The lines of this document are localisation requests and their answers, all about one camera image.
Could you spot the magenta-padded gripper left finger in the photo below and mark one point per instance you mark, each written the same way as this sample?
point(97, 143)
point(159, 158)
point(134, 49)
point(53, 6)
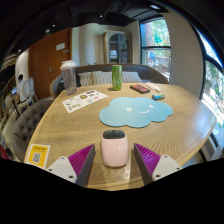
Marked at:
point(80, 161)

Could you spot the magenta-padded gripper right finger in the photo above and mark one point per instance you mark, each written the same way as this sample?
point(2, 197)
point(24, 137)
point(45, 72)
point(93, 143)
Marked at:
point(148, 161)

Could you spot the pink computer mouse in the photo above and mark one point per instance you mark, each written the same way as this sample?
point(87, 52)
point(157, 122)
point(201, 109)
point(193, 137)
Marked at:
point(114, 151)

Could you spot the blue cloud-shaped mouse pad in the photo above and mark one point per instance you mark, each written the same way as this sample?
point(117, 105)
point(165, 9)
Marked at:
point(133, 115)

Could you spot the yellow code card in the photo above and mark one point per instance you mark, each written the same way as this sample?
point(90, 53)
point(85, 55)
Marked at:
point(37, 156)

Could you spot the white sticker sheet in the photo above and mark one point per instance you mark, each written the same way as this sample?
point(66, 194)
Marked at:
point(83, 100)

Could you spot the grey tufted armchair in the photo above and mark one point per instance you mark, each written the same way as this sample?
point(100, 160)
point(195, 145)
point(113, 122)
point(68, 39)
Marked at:
point(26, 126)

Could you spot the small teal box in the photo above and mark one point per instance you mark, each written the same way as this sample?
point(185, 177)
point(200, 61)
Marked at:
point(158, 97)

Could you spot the black and red flat case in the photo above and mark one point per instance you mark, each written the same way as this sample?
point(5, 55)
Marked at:
point(139, 88)

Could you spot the white tube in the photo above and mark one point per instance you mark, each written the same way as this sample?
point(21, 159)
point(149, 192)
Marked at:
point(153, 87)

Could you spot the black backpack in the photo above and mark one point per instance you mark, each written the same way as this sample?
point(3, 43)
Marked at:
point(60, 87)

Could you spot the clear shaker bottle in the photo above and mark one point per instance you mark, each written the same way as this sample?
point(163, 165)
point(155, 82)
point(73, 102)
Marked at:
point(69, 80)

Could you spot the striped cushion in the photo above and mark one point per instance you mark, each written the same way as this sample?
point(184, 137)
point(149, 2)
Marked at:
point(86, 79)
point(101, 77)
point(131, 77)

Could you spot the white chairs group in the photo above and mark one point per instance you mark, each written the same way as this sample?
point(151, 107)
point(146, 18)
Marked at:
point(29, 89)

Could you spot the brown curved sofa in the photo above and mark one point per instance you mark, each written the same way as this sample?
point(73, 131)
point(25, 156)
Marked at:
point(150, 73)

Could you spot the green drink can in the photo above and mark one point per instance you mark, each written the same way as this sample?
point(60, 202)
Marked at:
point(117, 78)

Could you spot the person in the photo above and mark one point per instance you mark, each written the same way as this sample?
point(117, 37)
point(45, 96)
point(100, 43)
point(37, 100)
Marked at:
point(20, 83)

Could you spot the black-framed window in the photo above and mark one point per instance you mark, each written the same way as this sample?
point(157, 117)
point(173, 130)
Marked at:
point(213, 83)
point(156, 46)

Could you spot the brown wooden door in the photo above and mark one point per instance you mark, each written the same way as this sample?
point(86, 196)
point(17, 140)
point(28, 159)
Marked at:
point(46, 63)

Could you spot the wooden glass-door cabinet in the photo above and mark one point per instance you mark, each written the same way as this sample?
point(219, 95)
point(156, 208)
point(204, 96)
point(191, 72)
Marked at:
point(116, 46)

